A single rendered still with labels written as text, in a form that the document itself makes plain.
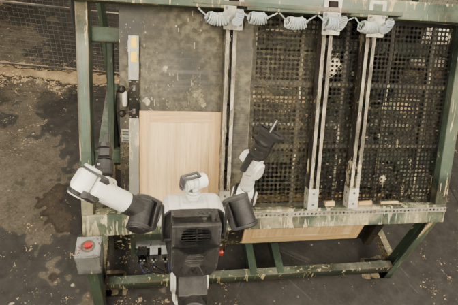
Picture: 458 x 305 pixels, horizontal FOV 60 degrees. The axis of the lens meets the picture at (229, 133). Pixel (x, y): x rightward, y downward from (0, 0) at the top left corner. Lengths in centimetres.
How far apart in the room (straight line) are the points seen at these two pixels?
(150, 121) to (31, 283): 156
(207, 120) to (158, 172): 39
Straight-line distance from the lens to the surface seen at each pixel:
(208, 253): 171
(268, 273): 299
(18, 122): 430
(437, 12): 256
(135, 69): 210
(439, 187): 283
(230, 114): 213
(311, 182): 236
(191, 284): 187
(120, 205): 168
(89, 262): 218
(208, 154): 221
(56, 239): 334
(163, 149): 219
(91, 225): 232
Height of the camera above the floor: 276
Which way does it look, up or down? 43 degrees down
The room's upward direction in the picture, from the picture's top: 10 degrees clockwise
